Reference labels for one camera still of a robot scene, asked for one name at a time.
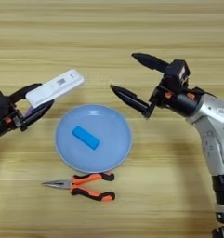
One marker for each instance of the blue rectangular block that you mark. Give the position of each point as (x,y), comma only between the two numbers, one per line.
(85,137)

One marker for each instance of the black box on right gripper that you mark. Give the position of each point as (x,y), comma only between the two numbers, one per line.
(178,72)

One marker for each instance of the white rectangular device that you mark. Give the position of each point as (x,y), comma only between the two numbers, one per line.
(54,86)

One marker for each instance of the purple rectangular block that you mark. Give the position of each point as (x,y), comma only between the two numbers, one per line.
(29,111)

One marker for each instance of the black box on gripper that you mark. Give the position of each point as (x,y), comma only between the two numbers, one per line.
(0,103)
(178,72)

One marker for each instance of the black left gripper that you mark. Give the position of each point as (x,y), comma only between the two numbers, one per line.
(2,124)

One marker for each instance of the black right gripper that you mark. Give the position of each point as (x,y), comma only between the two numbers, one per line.
(181,103)

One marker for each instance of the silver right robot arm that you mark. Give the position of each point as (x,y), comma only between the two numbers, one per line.
(215,139)

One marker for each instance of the orange black needle-nose pliers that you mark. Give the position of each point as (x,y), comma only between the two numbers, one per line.
(88,179)

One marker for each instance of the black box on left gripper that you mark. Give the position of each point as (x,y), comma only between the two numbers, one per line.
(0,103)

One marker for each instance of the light blue round plate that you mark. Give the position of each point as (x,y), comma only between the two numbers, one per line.
(110,145)

